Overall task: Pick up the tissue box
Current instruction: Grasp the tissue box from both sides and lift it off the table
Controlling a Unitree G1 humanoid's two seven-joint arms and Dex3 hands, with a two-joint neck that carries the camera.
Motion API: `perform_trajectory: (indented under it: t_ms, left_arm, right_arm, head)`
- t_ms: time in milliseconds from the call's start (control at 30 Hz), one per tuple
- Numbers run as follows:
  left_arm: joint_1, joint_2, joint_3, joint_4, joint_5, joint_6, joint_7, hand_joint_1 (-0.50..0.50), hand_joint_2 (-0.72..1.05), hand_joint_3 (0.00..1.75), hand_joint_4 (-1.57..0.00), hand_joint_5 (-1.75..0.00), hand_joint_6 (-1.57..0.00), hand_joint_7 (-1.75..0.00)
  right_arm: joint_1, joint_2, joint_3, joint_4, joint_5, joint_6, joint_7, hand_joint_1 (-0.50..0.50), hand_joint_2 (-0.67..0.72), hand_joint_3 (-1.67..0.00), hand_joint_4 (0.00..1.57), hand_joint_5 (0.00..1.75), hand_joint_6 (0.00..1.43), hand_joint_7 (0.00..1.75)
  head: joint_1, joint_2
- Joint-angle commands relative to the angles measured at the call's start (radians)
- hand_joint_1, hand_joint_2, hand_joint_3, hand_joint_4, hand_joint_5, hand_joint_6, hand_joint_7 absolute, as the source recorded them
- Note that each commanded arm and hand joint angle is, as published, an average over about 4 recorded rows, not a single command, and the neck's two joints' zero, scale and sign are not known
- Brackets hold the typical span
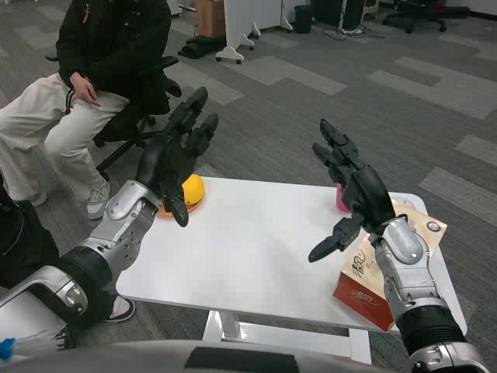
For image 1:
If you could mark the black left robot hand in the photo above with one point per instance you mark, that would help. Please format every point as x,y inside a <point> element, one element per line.
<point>167,159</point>

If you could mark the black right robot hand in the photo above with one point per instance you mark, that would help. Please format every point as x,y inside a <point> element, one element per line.
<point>369,194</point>

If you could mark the orange and beige tissue box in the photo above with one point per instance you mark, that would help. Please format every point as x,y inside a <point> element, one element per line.
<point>361,279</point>

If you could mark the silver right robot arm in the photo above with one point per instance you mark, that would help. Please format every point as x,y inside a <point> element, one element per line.
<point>407,252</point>

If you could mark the brown cardboard box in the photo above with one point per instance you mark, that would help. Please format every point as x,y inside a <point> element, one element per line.
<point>209,17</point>

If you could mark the pink plastic cup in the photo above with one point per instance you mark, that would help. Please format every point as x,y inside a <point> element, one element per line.
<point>341,202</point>

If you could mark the orange fruit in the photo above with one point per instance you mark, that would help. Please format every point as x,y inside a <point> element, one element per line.
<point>194,188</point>

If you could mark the black office chair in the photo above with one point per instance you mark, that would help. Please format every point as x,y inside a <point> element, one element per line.
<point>128,128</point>

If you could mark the orange plate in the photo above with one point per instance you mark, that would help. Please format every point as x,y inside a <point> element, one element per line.
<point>194,206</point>

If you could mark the black bag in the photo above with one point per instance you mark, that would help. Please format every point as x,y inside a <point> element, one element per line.
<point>198,46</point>

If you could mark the seated person black jacket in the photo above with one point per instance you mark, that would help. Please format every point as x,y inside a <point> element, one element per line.
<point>108,39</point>

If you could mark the white partition panel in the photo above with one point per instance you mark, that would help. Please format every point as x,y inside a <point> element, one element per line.
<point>237,19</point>
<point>272,11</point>

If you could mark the person with black-white shoe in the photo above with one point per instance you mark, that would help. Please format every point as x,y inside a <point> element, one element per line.
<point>23,241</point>

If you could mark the standing person white shoes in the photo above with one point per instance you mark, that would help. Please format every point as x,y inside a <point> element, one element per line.
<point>353,29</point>

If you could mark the black waste bin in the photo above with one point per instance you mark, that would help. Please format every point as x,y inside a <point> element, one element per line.
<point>303,19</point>

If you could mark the silver robot chest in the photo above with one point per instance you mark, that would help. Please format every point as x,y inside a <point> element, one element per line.
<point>136,355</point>

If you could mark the small blue object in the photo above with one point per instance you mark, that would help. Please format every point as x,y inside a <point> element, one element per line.
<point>7,347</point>

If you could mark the white table frame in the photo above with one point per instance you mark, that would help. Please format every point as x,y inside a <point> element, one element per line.
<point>295,336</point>

